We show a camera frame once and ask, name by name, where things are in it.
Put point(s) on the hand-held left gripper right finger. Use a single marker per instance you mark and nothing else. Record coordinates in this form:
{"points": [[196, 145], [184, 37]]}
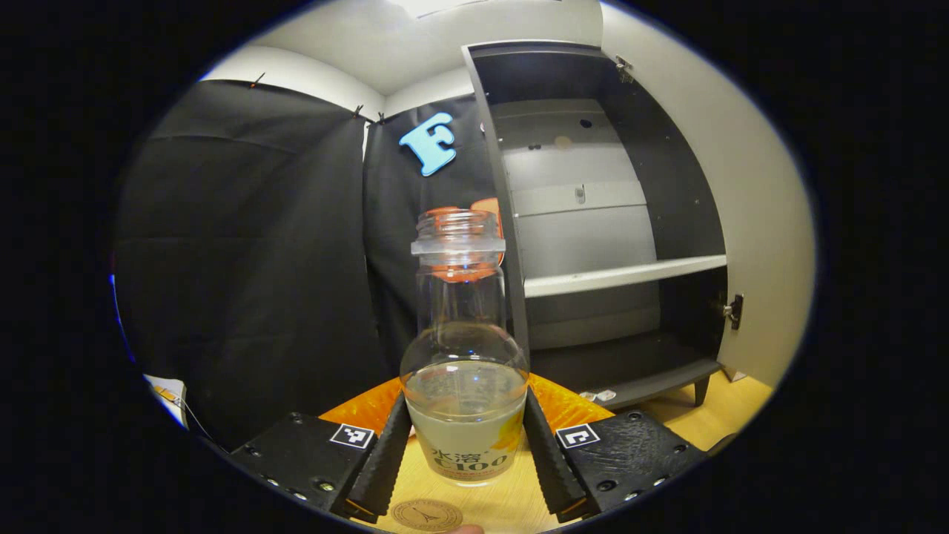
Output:
{"points": [[549, 460]]}

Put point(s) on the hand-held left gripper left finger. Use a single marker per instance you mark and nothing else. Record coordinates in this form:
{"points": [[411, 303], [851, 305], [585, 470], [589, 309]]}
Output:
{"points": [[385, 460]]}

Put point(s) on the round brown coaster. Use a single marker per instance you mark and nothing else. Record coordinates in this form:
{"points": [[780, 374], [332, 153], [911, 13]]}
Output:
{"points": [[426, 515]]}

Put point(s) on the clear glass bottle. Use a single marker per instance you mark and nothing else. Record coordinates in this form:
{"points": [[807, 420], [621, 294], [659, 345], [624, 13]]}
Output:
{"points": [[463, 400]]}

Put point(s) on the dark grey cabinet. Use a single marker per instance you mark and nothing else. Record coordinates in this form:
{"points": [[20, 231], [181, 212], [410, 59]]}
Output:
{"points": [[667, 185]]}

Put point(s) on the grey cabinet door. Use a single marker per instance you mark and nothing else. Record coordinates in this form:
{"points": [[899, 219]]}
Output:
{"points": [[749, 222]]}

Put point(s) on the white cabinet shelf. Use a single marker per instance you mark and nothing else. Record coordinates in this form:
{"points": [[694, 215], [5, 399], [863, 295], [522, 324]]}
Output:
{"points": [[615, 277]]}

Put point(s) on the metal door hinge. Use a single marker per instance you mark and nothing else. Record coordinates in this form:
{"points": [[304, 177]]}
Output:
{"points": [[624, 68], [734, 311]]}

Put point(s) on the small white object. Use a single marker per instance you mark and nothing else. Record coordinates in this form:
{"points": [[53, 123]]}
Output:
{"points": [[599, 396]]}

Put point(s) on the black backdrop cloth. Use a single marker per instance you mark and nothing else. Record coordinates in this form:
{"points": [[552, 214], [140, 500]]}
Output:
{"points": [[259, 259]]}

